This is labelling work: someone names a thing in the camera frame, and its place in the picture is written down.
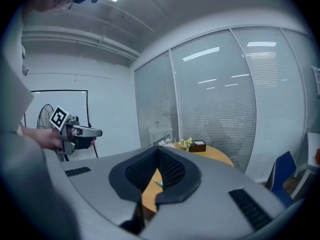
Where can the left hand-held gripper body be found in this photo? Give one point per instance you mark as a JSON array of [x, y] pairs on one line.
[[60, 119]]

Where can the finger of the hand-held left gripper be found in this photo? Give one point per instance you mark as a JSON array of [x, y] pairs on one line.
[[90, 132]]

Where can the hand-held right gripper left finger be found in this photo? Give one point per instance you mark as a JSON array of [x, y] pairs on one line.
[[100, 179]]

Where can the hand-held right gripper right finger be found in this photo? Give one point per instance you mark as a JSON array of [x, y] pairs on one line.
[[212, 196]]

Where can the teal zip pouch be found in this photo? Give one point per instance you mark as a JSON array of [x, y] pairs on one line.
[[159, 183]]

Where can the person's left forearm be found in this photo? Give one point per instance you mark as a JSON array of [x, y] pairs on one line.
[[27, 133]]

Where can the person's left hand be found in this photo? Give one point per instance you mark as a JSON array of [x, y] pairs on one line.
[[47, 139]]

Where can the large black floor fan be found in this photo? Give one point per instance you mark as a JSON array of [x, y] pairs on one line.
[[43, 119]]

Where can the brown tissue box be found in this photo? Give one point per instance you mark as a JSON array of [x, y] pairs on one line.
[[198, 147]]

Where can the small yellow white flower bouquet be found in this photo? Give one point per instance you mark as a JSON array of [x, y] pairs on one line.
[[187, 143]]

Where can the person's white shirt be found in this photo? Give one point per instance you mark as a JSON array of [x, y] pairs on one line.
[[12, 84]]

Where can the pink flowers with sunflower pot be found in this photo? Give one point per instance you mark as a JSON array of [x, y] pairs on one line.
[[167, 142]]

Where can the blue chair with black legs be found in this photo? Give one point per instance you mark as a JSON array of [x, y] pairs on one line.
[[282, 174]]

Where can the white desk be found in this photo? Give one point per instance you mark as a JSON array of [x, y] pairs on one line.
[[312, 144]]

